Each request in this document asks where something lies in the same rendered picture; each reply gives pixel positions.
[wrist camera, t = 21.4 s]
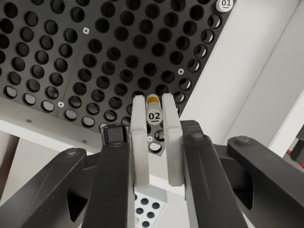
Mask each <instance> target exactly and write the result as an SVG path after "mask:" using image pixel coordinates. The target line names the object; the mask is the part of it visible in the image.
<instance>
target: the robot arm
mask: <svg viewBox="0 0 304 228"><path fill-rule="evenodd" d="M162 112H163V128H164V140H165V150H166V163H167V173H168V183H169V185H171V187H176V186H182V184H184V188H185V201H186V203H187V210H188V217H189V223H190V228H249V227H248V225H247V223H246V220H245V218H244V216H243V214H244V215H245V216H246V217H247V219H248V220H249V221H250V222H251V223H252V225H253V226H254V227H255V228H304V172H302V171H301V170H300V169H298V168H297V167H295V166H294V165H292V164H291V163H289V162H288V161H286V160H285V159H284V158H282V157H280V156H279V155H277V154H276V153H274V152H273V151H272V150H270V149H269V148H267V147H266V146H264V145H263V144H261V143H260V142H258V141H257V140H255V139H253V138H250V137H247V136H236V137H232V138H230V139H228V141H227V146H226V145H218V144H213V143H212V140H211V138H210V137H209V136H208V135H205V134H204V133H203V131H202V129H201V126H200V124H199V122H197V121H195V120H179V116H178V113H177V109H176V105H175V102H174V98H173V95H171V93H166V94H163V95H162ZM100 131H101V138H102V145H103V146H102V149H101V152H99V153H96V154H92V155H87V152H86V150H85V149H83V148H74V147H72V148H68V149H66V150H64V151H62V152H60V153H59V154H57V155H56V156H55V157H54V158H53V159H52V160H51V161H50V162H49V163H48V164H47V165H46V166H44V167H43V168H42V169H41V170H40V171H39V172H38V173H37V174H36V175H34V176H33V177H32V178H31V179H30V180H29V181H28V182H27V183H26V184H24V185H23V186H22V187H21V188H20V189H19V190H18V191H17V192H16V193H14V194H13V195H12V196H11V197H10V198H9V199H8V200H7V201H6V202H4V203H3V204H2V205H1V206H0V228H79V226H80V224H81V223H82V224H81V228H135V189H134V188H135V187H136V188H137V189H147V187H148V186H150V180H149V161H148V143H147V122H146V110H145V98H144V96H143V95H135V97H134V98H133V107H132V115H131V123H130V124H129V125H126V124H123V123H113V124H108V125H105V126H103V127H102V128H101V129H100Z"/></svg>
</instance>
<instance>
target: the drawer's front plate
mask: <svg viewBox="0 0 304 228"><path fill-rule="evenodd" d="M303 124H304V0H300V1H299V3H298V5H297V7H296V9H295V10H294V12H293V14H292V16H291V18H290V19H289V21H288V23H287V25H286V27H285V29H284V31H283V33H282V34H281V36H280V38H279V40H278V42H277V43H276V45H275V47H274V49H273V51H272V52H271V54H270V56H269V58H268V60H267V61H266V63H265V65H264V67H263V69H262V71H261V72H260V74H259V76H258V78H257V80H256V82H255V83H254V85H253V87H252V89H251V91H250V92H249V94H248V96H247V98H246V100H245V102H244V103H243V105H242V107H241V109H240V111H239V112H238V114H237V116H236V118H235V120H234V122H233V124H232V125H231V127H230V129H229V131H228V133H227V134H226V136H225V138H224V140H223V142H222V143H221V145H226V146H227V141H228V139H230V138H232V137H236V136H247V137H250V138H253V139H255V140H257V141H258V142H260V143H261V144H263V145H264V146H266V147H267V148H269V149H270V150H272V151H273V152H274V153H276V154H277V155H279V156H280V157H283V156H284V154H285V153H286V151H287V150H288V148H289V146H290V145H291V143H292V142H293V140H294V138H295V137H296V135H297V134H298V132H299V131H300V129H301V128H302V126H303Z"/></svg>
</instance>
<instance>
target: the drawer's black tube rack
mask: <svg viewBox="0 0 304 228"><path fill-rule="evenodd" d="M213 1H214V0H0V96H1V97H3V98H6V99H8V100H11V101H14V102H16V103H19V104H22V105H24V106H27V107H30V108H32V109H35V110H38V111H40V112H43V113H45V114H48V115H51V116H53V117H56V118H59V119H62V120H64V121H67V122H69V123H72V124H75V125H77V126H80V127H82V128H85V129H88V130H90V131H93V132H96V133H99V134H101V131H100V129H101V128H100V126H101V124H106V125H108V124H118V123H121V124H126V125H129V124H130V123H131V115H132V107H133V98H134V97H135V95H143V96H144V98H145V110H146V102H147V97H148V96H149V95H150V94H155V95H157V96H158V98H159V101H160V105H161V109H162V95H163V94H166V93H171V92H172V90H173V88H174V85H175V83H176V81H177V79H178V77H179V75H182V74H186V75H188V76H191V75H189V74H187V73H184V70H183V69H182V68H183V66H184V64H185V61H186V59H187V57H188V55H189V53H190V51H191V49H192V46H193V44H194V42H195V40H196V38H197V36H198V33H199V31H200V29H201V27H202V25H203V22H204V20H205V18H206V16H207V14H208V11H209V9H210V7H211V5H212V3H213ZM191 77H193V78H195V79H197V80H199V79H198V78H196V77H194V76H191ZM7 87H9V88H12V89H14V90H16V91H17V94H16V96H15V97H13V96H10V95H9V94H8V93H7ZM26 94H28V95H30V96H33V97H35V103H33V104H31V103H29V102H27V101H26V99H25V96H26ZM44 101H46V102H48V103H51V104H53V106H54V107H53V110H47V109H45V108H44V106H43V103H44ZM67 110H69V111H71V112H74V113H76V118H75V119H70V118H68V117H67V115H66V111H67ZM84 117H87V118H90V119H92V120H94V124H93V125H86V124H85V123H84V120H83V119H84Z"/></svg>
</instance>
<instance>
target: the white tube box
mask: <svg viewBox="0 0 304 228"><path fill-rule="evenodd" d="M134 189H135V217H137V218H138V228H155V226H156V224H157V222H158V220H159V218H160V217H161V215H162V213H163V211H164V210H165V208H166V206H167V204H168V201H167V194H166V190H165V189H162V188H159V187H156V186H154V185H151V184H150V186H148V187H147V189H137V188H136V187H135V188H134Z"/></svg>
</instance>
